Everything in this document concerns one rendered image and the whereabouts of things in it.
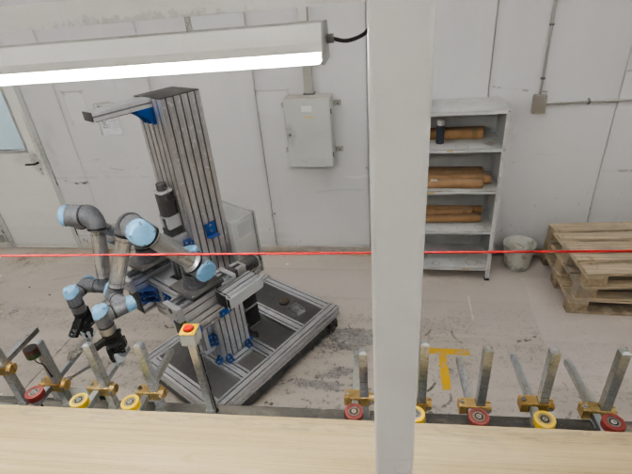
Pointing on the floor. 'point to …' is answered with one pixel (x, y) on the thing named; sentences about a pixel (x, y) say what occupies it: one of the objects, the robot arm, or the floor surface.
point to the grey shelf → (471, 109)
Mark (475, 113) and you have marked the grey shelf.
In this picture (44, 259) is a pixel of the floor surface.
